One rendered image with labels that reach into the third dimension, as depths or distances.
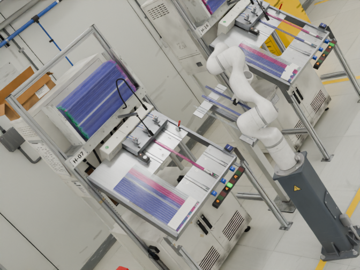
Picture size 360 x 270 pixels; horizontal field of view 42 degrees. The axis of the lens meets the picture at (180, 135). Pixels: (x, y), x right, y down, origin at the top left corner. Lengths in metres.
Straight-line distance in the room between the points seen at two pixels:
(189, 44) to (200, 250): 1.63
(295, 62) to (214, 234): 1.45
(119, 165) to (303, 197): 1.18
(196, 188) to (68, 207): 1.91
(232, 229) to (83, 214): 1.70
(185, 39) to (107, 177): 1.40
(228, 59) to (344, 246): 1.35
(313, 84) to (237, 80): 1.77
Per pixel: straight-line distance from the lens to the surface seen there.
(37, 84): 3.33
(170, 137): 3.24
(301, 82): 4.24
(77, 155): 3.05
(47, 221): 4.59
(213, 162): 3.14
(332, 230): 3.04
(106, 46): 3.27
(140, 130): 3.22
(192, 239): 3.36
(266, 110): 2.58
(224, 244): 3.56
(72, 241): 4.72
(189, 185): 3.04
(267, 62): 3.73
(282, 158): 2.72
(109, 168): 3.14
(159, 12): 3.95
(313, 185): 2.85
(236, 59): 2.70
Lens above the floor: 2.20
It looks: 22 degrees down
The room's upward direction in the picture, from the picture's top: 37 degrees counter-clockwise
